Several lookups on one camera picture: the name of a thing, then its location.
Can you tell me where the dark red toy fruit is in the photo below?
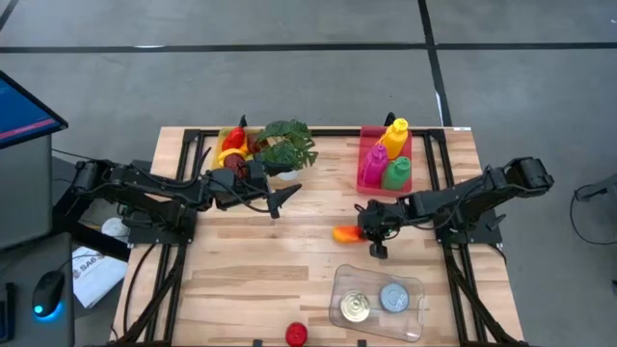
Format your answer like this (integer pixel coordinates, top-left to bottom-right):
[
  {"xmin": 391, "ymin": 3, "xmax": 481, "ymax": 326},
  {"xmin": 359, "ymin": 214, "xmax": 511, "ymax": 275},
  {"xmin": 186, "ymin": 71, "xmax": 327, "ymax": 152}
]
[{"xmin": 223, "ymin": 153, "xmax": 250, "ymax": 180}]

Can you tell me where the yellow banana toy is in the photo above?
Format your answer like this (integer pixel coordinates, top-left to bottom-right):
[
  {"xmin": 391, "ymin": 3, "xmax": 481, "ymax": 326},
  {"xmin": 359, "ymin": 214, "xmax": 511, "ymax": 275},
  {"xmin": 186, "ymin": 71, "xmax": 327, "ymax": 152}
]
[{"xmin": 217, "ymin": 147, "xmax": 249, "ymax": 166}]

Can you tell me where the translucent yellow plastic bin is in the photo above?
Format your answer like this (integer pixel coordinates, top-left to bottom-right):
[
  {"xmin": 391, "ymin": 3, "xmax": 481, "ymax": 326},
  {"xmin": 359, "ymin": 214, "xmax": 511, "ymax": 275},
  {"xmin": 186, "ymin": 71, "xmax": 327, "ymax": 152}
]
[{"xmin": 210, "ymin": 126, "xmax": 266, "ymax": 194}]

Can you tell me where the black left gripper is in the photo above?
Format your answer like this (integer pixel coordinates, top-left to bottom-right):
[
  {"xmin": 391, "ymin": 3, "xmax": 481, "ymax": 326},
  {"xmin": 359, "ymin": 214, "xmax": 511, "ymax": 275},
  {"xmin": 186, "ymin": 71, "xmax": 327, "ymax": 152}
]
[{"xmin": 205, "ymin": 160, "xmax": 304, "ymax": 220}]

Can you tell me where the clear plastic bin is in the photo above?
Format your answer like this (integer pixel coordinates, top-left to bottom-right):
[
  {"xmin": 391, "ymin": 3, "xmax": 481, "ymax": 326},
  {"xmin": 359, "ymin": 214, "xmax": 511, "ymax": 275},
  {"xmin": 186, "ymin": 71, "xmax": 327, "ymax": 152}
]
[{"xmin": 328, "ymin": 263, "xmax": 427, "ymax": 343}]

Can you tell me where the red orange toy pepper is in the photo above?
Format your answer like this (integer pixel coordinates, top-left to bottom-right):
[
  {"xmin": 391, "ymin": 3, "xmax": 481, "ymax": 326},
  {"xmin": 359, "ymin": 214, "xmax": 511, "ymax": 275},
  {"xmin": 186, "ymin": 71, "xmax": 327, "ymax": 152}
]
[{"xmin": 221, "ymin": 125, "xmax": 248, "ymax": 152}]

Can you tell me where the yellow plastic squeeze bottle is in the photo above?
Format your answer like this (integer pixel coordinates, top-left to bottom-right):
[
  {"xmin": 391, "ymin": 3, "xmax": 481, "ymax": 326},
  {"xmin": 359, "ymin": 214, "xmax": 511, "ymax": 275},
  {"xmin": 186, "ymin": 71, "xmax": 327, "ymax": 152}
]
[{"xmin": 377, "ymin": 117, "xmax": 412, "ymax": 161}]

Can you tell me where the white printed paper sheet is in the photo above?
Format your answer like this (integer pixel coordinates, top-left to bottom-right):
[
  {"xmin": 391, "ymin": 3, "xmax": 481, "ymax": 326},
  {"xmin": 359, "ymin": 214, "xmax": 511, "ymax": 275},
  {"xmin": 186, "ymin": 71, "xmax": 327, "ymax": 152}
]
[{"xmin": 71, "ymin": 245, "xmax": 129, "ymax": 309}]

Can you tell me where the black aluminium table frame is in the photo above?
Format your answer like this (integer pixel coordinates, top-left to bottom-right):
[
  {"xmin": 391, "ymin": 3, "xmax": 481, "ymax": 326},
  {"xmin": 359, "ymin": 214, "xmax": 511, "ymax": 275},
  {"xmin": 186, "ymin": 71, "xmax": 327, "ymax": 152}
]
[{"xmin": 110, "ymin": 125, "xmax": 531, "ymax": 347}]

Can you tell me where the black computer mouse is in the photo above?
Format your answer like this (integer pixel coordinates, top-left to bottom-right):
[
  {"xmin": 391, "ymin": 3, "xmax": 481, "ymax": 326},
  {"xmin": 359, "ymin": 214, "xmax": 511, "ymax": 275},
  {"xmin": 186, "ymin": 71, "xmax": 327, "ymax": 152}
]
[{"xmin": 31, "ymin": 269, "xmax": 67, "ymax": 319}]

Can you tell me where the black keyboard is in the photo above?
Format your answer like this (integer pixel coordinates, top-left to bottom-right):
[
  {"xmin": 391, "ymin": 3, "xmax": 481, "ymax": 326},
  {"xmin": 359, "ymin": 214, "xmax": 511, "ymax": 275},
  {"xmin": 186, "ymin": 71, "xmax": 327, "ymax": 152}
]
[{"xmin": 0, "ymin": 281, "xmax": 16, "ymax": 344}]

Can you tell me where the computer monitor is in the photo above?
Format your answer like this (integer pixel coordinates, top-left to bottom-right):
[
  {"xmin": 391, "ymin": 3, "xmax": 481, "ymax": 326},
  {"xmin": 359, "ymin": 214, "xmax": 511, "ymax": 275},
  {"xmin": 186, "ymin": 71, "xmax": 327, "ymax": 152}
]
[{"xmin": 0, "ymin": 69, "xmax": 69, "ymax": 150}]

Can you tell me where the tin can with blue label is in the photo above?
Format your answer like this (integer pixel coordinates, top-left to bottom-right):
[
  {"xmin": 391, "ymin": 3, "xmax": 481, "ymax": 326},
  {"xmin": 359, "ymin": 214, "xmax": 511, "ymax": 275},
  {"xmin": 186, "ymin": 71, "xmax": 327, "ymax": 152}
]
[{"xmin": 378, "ymin": 282, "xmax": 412, "ymax": 314}]

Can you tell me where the translucent red plastic bin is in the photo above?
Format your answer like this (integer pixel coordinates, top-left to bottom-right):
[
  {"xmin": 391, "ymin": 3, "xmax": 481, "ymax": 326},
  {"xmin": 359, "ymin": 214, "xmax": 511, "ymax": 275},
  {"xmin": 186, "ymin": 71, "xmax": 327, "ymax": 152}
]
[{"xmin": 356, "ymin": 125, "xmax": 415, "ymax": 196}]

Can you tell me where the tin can with gold lid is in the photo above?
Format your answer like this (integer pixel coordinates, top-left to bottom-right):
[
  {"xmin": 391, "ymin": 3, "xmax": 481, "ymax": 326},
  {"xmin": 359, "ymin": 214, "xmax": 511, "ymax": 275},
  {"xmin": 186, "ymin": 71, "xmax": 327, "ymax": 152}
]
[{"xmin": 338, "ymin": 289, "xmax": 372, "ymax": 324}]

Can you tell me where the green plastic bottle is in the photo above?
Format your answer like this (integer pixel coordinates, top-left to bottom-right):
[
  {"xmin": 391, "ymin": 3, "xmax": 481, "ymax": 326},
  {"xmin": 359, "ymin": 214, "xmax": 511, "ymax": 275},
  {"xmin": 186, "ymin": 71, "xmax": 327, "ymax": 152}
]
[{"xmin": 381, "ymin": 155, "xmax": 413, "ymax": 191}]

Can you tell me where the artificial green monstera plant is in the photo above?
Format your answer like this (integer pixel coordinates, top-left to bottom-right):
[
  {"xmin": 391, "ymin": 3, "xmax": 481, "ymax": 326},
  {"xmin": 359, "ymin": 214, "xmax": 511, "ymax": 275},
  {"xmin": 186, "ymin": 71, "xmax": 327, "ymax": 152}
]
[{"xmin": 256, "ymin": 119, "xmax": 320, "ymax": 182}]

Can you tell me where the pink plastic squeeze bottle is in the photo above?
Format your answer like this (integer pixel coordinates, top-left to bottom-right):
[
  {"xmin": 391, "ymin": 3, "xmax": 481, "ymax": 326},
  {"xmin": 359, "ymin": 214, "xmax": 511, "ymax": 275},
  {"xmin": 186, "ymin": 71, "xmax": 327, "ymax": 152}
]
[{"xmin": 360, "ymin": 143, "xmax": 390, "ymax": 189}]

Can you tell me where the red toy tomato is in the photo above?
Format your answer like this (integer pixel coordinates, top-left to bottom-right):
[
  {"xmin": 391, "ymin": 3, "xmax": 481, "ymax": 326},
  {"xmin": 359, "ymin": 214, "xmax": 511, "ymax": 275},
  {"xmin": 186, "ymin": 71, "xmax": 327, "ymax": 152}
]
[{"xmin": 284, "ymin": 321, "xmax": 309, "ymax": 347}]

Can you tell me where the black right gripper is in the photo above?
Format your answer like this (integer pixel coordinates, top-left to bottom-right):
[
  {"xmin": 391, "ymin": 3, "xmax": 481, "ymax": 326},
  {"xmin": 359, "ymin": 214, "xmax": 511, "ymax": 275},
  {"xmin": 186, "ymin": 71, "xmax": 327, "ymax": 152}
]
[{"xmin": 358, "ymin": 196, "xmax": 416, "ymax": 260}]

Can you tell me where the white round container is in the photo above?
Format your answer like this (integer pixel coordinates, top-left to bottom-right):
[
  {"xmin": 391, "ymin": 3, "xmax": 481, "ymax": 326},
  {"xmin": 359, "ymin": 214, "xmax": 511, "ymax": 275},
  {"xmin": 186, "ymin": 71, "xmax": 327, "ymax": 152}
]
[{"xmin": 100, "ymin": 217, "xmax": 131, "ymax": 240}]

